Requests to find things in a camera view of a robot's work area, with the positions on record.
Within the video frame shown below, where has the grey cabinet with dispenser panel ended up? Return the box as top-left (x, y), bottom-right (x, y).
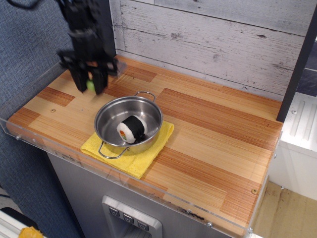
top-left (48, 154), bottom-right (227, 238)

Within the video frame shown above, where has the yellow black object bottom left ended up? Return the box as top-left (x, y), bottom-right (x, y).
top-left (0, 207), bottom-right (46, 238)

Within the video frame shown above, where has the toy sushi roll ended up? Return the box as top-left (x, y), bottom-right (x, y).
top-left (116, 115), bottom-right (148, 144)

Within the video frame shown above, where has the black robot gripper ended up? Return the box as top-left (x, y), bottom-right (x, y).
top-left (57, 29), bottom-right (119, 95)

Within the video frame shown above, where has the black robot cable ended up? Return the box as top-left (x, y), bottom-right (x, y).
top-left (6, 0), bottom-right (42, 10)

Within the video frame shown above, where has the clear acrylic table guard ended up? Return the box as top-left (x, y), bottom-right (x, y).
top-left (0, 34), bottom-right (283, 235)

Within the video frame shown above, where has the white appliance at right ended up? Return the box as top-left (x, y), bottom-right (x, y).
top-left (268, 93), bottom-right (317, 200)

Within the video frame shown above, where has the stainless steel pot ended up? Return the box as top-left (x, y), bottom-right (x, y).
top-left (94, 91), bottom-right (163, 159)

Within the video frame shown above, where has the yellow cloth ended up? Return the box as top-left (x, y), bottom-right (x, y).
top-left (80, 121), bottom-right (174, 179)

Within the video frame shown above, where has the green handled grey spatula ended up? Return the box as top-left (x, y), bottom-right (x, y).
top-left (86, 59), bottom-right (127, 91)

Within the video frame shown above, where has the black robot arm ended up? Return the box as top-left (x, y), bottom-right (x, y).
top-left (57, 0), bottom-right (118, 95)

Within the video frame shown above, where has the black vertical post right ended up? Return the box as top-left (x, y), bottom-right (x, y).
top-left (276, 6), bottom-right (317, 122)

